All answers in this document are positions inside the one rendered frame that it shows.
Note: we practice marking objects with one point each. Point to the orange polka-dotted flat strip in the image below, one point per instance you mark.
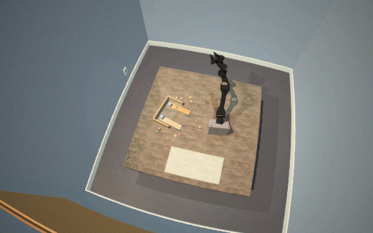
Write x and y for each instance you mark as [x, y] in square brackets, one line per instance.
[183, 110]

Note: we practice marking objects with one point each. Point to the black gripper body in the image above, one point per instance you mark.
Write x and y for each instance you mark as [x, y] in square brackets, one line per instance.
[217, 61]

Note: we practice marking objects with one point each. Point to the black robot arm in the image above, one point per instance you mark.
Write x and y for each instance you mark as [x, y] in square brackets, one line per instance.
[224, 91]

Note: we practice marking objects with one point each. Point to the orange strip with blue speckles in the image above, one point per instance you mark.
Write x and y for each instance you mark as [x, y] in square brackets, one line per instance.
[175, 125]

